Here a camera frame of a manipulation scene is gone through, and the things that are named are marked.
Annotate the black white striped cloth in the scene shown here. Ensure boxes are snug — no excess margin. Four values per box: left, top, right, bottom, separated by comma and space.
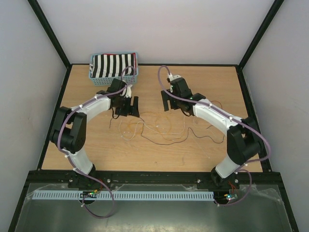
89, 52, 138, 78

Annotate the dark purple wire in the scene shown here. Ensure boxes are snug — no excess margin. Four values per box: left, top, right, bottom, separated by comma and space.
109, 115, 226, 146

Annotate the white wire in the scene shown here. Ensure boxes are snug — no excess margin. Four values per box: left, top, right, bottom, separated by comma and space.
118, 116, 220, 141

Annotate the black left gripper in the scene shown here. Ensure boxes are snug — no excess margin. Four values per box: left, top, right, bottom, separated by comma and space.
115, 95, 139, 117

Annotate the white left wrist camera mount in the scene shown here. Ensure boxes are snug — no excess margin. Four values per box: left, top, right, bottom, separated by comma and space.
122, 85, 133, 98

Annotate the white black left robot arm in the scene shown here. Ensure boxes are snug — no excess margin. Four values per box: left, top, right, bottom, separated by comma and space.
49, 79, 140, 187

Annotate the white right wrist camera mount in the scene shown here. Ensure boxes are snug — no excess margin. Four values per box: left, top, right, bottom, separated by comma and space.
167, 73, 181, 93

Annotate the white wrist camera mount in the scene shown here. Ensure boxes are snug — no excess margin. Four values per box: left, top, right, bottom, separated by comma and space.
167, 73, 181, 93
122, 85, 133, 98

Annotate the light blue slotted cable duct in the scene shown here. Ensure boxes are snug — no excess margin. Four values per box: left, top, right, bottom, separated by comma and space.
32, 190, 214, 201

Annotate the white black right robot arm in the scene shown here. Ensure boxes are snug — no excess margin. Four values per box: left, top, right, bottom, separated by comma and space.
161, 74, 263, 188

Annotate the light blue plastic basket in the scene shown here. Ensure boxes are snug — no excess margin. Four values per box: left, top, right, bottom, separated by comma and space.
88, 51, 139, 86

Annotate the orange wire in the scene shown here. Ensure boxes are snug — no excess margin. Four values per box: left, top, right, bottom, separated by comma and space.
125, 111, 186, 142

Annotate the yellow wire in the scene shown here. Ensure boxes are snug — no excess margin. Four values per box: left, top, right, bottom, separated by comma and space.
120, 111, 172, 136

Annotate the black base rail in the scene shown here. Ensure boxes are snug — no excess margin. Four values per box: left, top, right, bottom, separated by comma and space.
26, 170, 282, 191

